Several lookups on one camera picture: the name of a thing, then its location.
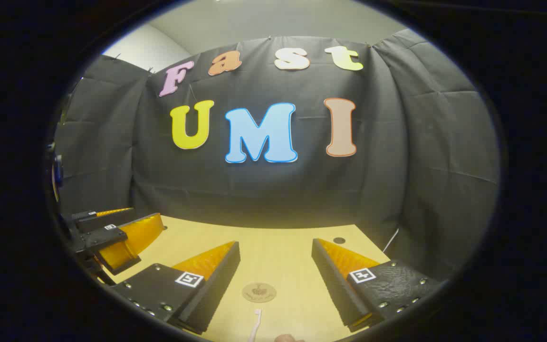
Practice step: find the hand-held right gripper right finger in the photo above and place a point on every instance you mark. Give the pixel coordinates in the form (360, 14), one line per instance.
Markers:
(335, 285)

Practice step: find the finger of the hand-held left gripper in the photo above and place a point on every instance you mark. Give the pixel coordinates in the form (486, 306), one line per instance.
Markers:
(107, 219)
(102, 237)

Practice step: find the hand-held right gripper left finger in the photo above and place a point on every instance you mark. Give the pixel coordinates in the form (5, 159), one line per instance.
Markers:
(216, 285)

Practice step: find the round cork coaster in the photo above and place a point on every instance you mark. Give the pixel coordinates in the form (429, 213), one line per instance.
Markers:
(259, 292)

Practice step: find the white toothbrush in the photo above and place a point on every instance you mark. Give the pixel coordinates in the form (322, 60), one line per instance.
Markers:
(255, 325)

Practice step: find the wooden desktop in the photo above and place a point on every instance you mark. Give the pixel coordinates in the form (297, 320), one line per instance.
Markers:
(273, 256)

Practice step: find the black backdrop cloth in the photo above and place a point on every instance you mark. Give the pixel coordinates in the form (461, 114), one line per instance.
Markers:
(263, 190)

